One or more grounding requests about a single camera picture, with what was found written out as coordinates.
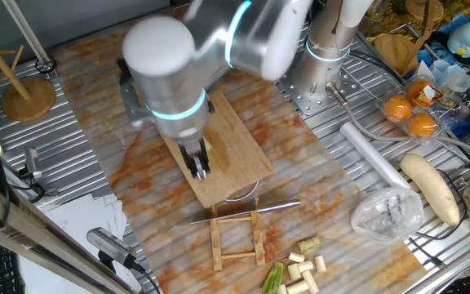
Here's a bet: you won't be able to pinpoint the wooden disc holder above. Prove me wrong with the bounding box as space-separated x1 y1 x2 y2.
373 0 445 78

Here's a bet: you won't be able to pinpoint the steel cleaver knife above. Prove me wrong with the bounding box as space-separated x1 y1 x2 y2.
189 198 302 225

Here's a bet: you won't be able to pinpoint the aluminium frame beam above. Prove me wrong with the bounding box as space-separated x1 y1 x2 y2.
0 173 138 294

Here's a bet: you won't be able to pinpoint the white daikon radish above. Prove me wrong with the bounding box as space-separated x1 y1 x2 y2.
399 153 461 227

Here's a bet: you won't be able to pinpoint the black round cable plug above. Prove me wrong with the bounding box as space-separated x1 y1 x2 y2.
116 59 132 85

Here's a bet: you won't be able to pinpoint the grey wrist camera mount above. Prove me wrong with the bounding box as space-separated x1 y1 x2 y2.
116 59 157 131

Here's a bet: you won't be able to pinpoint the white plastic wrap roll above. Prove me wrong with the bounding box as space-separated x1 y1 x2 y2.
339 121 413 191

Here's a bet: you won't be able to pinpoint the small silver camera on clamp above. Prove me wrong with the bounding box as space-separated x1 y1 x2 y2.
22 145 45 181

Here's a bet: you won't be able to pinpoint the green scallion leaf bunch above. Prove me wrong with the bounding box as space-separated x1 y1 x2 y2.
261 261 286 294

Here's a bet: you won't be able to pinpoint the clear plastic bag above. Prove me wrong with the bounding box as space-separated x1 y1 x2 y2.
350 186 425 245

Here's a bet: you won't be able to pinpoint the clear plastic cups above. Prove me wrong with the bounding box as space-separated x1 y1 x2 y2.
416 59 470 94

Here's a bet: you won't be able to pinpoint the clear plastic fruit container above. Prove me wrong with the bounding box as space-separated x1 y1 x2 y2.
379 74 463 145

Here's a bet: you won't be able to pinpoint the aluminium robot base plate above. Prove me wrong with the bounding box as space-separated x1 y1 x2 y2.
277 60 362 117

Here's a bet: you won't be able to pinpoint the black camera cable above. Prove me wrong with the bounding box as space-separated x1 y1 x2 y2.
131 261 162 294

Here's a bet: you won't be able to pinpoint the orange marble pattern mat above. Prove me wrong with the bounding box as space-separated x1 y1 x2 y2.
50 6 429 294

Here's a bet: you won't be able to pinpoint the wooden cutting board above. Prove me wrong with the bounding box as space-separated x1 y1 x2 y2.
159 90 276 210

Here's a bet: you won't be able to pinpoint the grey hose with metal connector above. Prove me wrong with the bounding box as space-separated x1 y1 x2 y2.
326 81 470 163

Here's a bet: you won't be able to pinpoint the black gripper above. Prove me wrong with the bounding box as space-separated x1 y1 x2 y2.
176 134 212 181

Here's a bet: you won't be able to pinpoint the orange fruit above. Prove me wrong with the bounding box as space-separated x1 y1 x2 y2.
406 112 437 139
383 94 413 122
406 79 435 104

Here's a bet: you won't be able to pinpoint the wooden knife rack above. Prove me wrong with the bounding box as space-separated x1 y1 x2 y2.
209 197 267 272

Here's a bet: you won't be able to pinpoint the white paper stack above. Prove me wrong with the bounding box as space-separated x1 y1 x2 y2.
17 193 149 294

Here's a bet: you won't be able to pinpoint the silver camera with black mount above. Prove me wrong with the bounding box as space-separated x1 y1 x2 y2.
86 227 139 271

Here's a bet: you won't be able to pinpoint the white stand leg with ring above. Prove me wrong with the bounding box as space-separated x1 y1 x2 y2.
0 0 58 75

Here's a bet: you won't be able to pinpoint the light blue plush toy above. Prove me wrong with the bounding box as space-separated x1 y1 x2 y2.
446 20 470 58

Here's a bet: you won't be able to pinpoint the pale green scallion piece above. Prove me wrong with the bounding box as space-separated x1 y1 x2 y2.
297 236 323 252

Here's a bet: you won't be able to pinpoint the wooden stand with round base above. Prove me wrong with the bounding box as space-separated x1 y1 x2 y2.
0 0 58 123

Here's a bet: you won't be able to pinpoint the thin black cable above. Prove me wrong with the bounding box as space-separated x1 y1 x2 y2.
406 168 469 269

